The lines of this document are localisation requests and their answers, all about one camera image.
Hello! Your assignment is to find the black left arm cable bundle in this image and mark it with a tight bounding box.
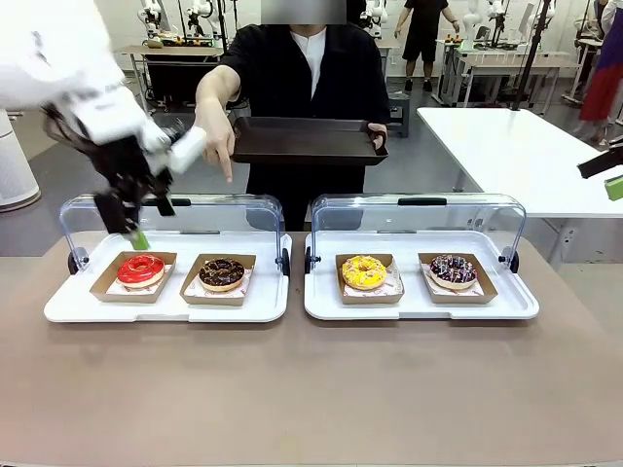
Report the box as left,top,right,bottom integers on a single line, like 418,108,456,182
41,102,116,184

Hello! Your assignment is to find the dark donut with colourful sprinkles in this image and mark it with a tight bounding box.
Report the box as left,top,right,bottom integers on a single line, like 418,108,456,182
428,253,479,290

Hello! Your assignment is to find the chocolate donut with nut sprinkles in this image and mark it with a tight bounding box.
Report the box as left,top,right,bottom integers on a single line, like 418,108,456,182
198,257,246,294

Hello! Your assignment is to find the cardboard box under dark sprinkled donut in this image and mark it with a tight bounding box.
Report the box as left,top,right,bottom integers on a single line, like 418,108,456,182
417,251,499,305

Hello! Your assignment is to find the white display tray base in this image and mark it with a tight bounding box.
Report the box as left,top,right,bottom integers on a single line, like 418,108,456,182
43,229,294,325
303,229,541,322

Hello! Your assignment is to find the person's right forearm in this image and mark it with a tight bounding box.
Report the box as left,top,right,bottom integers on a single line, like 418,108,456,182
194,64,244,109

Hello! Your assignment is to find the printed paper under red donut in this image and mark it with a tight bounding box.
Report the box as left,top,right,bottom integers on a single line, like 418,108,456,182
105,264,174,298

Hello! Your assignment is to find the person's right hand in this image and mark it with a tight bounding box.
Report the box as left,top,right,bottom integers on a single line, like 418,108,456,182
194,102,238,184

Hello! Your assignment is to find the person in black shirt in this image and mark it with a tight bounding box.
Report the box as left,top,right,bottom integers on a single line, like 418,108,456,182
218,9,393,233

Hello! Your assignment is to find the standing person in black clothes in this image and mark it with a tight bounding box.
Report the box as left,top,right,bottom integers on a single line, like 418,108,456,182
392,0,461,94

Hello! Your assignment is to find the cardboard box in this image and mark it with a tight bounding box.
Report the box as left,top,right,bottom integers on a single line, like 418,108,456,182
334,252,406,306
417,251,499,305
89,250,178,305
179,252,258,307

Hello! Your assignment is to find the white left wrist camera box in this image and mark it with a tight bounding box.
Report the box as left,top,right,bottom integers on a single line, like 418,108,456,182
163,126,209,175

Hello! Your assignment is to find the cardboard box under red donut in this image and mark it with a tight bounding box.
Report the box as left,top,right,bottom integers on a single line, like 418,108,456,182
89,250,178,305

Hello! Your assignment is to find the red glazed donut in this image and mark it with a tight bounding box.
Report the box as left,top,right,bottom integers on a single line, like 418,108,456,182
116,253,167,289

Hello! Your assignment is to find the person in red skirt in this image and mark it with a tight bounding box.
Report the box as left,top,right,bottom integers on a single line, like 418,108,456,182
577,0,623,143

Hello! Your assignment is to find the white air purifier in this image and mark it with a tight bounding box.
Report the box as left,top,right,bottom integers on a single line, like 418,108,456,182
0,109,42,213

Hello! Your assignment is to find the printed paper under chocolate donut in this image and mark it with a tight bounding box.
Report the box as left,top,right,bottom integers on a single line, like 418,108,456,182
186,266,256,300

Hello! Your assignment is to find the background workbench with black panel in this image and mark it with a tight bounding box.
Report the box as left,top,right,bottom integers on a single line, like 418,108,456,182
118,45,231,123

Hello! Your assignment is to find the clear hinged display lid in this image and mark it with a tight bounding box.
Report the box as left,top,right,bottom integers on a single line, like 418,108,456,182
58,193,292,278
305,193,529,274

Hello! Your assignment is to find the cardboard box under yellow donut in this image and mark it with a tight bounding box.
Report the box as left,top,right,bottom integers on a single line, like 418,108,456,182
334,252,406,306

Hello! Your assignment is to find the printed paper under dark sprinkled donut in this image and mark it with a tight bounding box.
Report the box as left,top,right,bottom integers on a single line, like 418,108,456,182
424,265,487,298

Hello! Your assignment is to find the grey metal stool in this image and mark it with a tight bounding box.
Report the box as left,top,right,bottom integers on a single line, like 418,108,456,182
385,90,411,140

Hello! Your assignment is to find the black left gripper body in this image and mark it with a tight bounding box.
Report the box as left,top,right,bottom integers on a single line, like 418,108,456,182
92,134,176,208

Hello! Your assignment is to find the printed paper under yellow donut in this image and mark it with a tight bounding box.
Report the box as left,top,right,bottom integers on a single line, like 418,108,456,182
342,265,403,299

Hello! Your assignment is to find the person's left hand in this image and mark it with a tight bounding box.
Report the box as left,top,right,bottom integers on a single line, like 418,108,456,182
366,122,389,153

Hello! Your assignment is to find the background grey workbench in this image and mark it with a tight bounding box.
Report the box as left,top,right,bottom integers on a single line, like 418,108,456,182
443,47,583,109

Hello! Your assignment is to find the yellow glazed sprinkled donut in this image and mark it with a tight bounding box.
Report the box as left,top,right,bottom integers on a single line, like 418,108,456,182
341,254,389,292

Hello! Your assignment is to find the dark brown serving tray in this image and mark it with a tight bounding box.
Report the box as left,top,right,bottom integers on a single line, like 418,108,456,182
229,116,390,168

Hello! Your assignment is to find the black tripod pole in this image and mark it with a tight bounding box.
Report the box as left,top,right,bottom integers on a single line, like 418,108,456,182
508,0,557,113

